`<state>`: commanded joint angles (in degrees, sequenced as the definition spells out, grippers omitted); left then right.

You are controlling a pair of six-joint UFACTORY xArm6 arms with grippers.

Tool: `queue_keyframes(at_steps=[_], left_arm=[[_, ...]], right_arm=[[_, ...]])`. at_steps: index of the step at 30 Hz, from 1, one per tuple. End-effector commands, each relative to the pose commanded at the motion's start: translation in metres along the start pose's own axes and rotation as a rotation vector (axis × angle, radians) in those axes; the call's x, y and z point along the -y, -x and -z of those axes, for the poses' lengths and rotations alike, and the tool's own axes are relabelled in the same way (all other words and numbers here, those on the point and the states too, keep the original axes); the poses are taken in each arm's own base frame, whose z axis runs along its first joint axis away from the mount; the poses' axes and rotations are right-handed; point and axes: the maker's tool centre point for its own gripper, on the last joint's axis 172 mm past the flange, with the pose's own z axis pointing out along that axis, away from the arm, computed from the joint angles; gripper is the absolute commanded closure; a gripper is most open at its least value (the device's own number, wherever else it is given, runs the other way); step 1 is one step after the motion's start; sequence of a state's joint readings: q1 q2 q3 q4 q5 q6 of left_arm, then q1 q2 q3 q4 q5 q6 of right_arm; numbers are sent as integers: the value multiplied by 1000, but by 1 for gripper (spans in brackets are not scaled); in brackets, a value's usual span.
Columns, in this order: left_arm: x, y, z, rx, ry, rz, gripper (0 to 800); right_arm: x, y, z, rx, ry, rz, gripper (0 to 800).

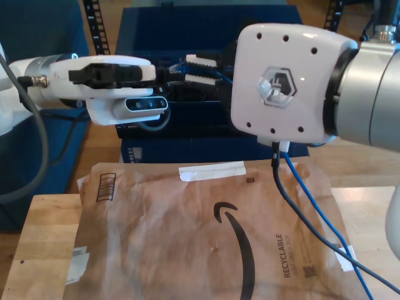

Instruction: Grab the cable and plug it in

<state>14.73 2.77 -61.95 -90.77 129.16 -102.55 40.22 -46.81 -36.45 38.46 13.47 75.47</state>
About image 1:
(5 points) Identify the blue network cable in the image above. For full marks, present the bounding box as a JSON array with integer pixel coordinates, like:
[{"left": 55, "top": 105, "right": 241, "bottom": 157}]
[{"left": 170, "top": 62, "right": 376, "bottom": 300}]

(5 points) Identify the black rack frame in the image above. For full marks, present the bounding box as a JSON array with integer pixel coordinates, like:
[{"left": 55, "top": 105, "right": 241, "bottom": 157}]
[{"left": 83, "top": 0, "right": 343, "bottom": 140}]

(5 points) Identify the short white tape piece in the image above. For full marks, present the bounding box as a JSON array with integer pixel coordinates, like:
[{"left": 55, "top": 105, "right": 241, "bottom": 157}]
[{"left": 336, "top": 245, "right": 357, "bottom": 272}]

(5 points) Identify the white paper label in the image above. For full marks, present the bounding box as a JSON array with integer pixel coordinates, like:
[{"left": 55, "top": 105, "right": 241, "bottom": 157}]
[{"left": 66, "top": 246, "right": 90, "bottom": 284}]

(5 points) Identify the thin black connector cable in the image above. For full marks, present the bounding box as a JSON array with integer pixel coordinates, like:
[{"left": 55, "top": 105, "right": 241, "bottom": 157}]
[{"left": 17, "top": 74, "right": 91, "bottom": 166}]

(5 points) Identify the long white tape strip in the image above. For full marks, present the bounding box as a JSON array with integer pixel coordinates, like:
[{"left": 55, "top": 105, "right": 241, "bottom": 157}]
[{"left": 178, "top": 162, "right": 246, "bottom": 183}]

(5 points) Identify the blue device under rack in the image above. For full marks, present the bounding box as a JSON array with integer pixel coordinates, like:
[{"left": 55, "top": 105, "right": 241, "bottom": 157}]
[{"left": 120, "top": 137, "right": 310, "bottom": 163}]

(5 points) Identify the brown paper mailer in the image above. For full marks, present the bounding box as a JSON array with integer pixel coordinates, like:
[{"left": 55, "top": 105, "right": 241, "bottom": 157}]
[{"left": 62, "top": 161, "right": 376, "bottom": 300}]

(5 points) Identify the thick black camera cable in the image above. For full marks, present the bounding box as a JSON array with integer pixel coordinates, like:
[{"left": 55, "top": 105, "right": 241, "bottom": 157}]
[{"left": 270, "top": 140, "right": 400, "bottom": 294}]

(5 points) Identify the blue sofa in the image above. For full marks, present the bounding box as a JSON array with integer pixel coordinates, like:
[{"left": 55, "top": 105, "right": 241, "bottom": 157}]
[{"left": 0, "top": 0, "right": 91, "bottom": 234}]

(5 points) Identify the blue network switch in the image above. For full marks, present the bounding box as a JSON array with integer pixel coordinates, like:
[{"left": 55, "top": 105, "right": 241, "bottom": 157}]
[{"left": 115, "top": 6, "right": 304, "bottom": 76}]

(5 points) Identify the thick grey camera cable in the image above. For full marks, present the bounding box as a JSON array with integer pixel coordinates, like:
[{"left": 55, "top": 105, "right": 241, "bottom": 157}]
[{"left": 0, "top": 52, "right": 172, "bottom": 204}]

